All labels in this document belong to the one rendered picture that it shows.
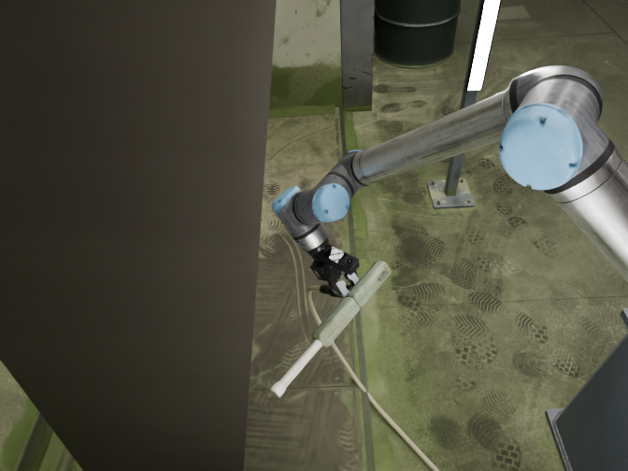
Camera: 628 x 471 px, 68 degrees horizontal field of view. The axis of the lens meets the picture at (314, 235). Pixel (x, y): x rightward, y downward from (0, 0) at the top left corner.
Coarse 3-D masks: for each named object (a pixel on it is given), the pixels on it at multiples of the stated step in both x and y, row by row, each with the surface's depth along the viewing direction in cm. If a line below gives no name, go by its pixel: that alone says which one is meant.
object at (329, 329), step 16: (368, 272) 135; (384, 272) 134; (320, 288) 147; (352, 288) 133; (368, 288) 131; (352, 304) 128; (336, 320) 125; (320, 336) 122; (336, 336) 125; (304, 352) 122; (288, 384) 117
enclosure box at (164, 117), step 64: (0, 0) 31; (64, 0) 31; (128, 0) 31; (192, 0) 31; (256, 0) 31; (0, 64) 34; (64, 64) 34; (128, 64) 34; (192, 64) 35; (256, 64) 35; (0, 128) 38; (64, 128) 38; (128, 128) 38; (192, 128) 39; (256, 128) 39; (0, 192) 43; (64, 192) 43; (128, 192) 43; (192, 192) 44; (256, 192) 44; (0, 256) 49; (64, 256) 50; (128, 256) 50; (192, 256) 51; (256, 256) 51; (0, 320) 58; (64, 320) 58; (128, 320) 59; (192, 320) 60; (64, 384) 71; (128, 384) 72; (192, 384) 73; (128, 448) 93; (192, 448) 95
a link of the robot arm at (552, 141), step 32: (544, 96) 69; (576, 96) 68; (512, 128) 68; (544, 128) 65; (576, 128) 64; (512, 160) 70; (544, 160) 67; (576, 160) 64; (608, 160) 67; (576, 192) 69; (608, 192) 67; (608, 224) 69; (608, 256) 74
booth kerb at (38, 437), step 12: (36, 420) 153; (36, 432) 153; (48, 432) 158; (24, 444) 148; (36, 444) 152; (48, 444) 158; (24, 456) 146; (36, 456) 152; (24, 468) 146; (36, 468) 152
